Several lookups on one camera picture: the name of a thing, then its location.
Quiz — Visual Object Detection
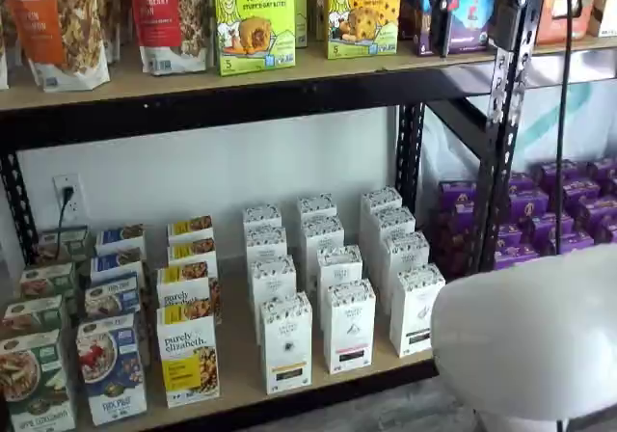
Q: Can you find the blue Zbar box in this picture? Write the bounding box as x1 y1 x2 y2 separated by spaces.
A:
399 0 496 58

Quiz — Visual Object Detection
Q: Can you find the orange snack box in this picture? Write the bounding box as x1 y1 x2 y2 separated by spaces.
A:
534 0 602 46

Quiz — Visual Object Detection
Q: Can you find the yellow Bobo's box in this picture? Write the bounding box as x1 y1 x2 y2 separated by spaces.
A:
327 0 402 60

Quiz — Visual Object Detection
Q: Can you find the tan white snack box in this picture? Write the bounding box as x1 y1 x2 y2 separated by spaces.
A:
587 0 617 39

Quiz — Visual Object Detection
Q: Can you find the green Bobo's box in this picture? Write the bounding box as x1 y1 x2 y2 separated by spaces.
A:
292 0 309 50
213 0 297 76

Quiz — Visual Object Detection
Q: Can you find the white box dark strip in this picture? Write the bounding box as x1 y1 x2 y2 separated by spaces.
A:
360 186 404 240
383 230 431 315
389 262 446 359
373 205 417 279

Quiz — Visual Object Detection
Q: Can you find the white box pink strip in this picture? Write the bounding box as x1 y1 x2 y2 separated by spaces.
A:
322 278 377 375
296 193 338 224
315 244 364 332
302 215 346 279

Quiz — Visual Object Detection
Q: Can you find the blue oatmeal box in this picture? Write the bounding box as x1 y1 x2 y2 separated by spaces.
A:
75 312 148 427
94 223 147 256
90 247 146 284
84 272 142 321

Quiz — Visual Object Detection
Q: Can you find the green oatmeal box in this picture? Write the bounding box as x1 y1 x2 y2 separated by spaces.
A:
37 226 92 265
18 261 77 303
0 328 77 432
0 294 67 341

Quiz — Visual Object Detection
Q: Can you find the white plastic sheet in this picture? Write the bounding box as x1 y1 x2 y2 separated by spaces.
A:
419 60 617 187

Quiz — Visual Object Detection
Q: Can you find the granola bag red label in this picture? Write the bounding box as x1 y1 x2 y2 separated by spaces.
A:
127 0 212 76

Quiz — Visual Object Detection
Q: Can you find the granola bag orange label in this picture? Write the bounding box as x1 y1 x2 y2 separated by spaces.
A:
4 0 111 92
95 0 125 65

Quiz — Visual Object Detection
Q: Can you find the black metal shelf frame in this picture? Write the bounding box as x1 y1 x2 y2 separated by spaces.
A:
0 0 550 432
523 40 617 89

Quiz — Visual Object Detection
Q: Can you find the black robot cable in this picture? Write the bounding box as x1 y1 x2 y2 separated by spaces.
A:
553 0 577 256

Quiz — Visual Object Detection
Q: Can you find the white wall outlet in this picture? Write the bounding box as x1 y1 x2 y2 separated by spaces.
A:
51 173 86 225

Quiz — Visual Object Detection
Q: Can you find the black power plug cord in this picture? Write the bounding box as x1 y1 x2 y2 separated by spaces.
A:
56 186 74 234

